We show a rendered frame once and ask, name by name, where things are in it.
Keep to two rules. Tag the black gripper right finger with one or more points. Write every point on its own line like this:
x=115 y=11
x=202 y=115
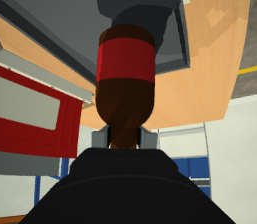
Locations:
x=146 y=139

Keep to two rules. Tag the grey rectangular tray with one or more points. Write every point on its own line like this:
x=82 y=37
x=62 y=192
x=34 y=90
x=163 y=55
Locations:
x=70 y=29

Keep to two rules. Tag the dark brown bottle with red label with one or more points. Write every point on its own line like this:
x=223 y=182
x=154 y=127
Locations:
x=125 y=81

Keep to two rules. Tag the red divided crate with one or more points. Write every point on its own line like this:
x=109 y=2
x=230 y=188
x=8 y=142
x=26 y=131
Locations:
x=36 y=119

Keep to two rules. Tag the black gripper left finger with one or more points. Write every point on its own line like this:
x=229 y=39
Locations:
x=101 y=138

